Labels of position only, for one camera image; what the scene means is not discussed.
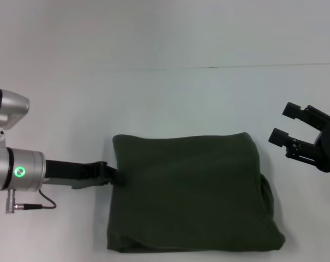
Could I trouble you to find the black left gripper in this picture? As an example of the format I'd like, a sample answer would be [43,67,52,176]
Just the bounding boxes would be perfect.
[43,159,128,190]

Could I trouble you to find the dark green FREE t-shirt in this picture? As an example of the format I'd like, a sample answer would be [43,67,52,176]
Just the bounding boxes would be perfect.
[106,132,286,252]

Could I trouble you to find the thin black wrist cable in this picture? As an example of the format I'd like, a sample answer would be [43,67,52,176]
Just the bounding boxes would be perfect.
[38,189,58,210]

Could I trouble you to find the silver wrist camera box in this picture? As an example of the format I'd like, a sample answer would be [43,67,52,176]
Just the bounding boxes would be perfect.
[0,89,31,150]

